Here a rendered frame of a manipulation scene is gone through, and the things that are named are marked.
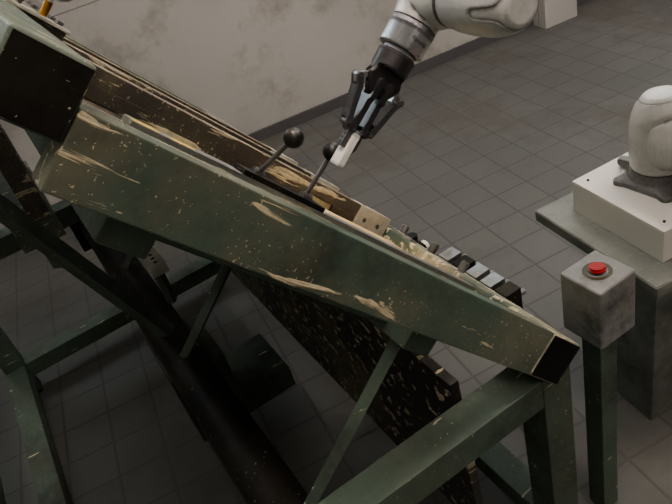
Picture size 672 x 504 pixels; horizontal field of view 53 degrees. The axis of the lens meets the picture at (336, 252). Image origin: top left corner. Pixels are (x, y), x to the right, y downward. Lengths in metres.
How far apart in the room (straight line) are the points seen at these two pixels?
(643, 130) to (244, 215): 1.28
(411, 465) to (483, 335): 0.33
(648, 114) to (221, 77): 3.37
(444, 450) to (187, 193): 0.87
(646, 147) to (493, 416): 0.86
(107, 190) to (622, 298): 1.21
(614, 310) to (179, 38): 3.60
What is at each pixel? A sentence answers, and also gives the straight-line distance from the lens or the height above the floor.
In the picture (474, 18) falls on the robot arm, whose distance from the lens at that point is 1.17.
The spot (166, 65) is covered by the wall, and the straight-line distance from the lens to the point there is 4.70.
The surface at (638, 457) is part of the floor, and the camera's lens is 2.48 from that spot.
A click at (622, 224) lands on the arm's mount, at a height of 0.80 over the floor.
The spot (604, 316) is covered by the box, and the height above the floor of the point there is 0.86.
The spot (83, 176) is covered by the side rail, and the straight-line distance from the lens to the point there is 0.86.
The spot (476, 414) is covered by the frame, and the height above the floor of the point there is 0.79.
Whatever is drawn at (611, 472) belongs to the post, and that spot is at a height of 0.17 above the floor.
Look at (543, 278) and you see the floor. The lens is 3.11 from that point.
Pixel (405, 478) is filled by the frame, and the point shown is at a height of 0.79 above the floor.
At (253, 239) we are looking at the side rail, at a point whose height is 1.50.
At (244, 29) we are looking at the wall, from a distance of 4.77.
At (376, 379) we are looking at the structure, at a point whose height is 0.98.
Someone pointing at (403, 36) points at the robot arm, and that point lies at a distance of 1.27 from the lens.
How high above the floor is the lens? 2.00
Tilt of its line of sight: 35 degrees down
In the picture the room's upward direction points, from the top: 17 degrees counter-clockwise
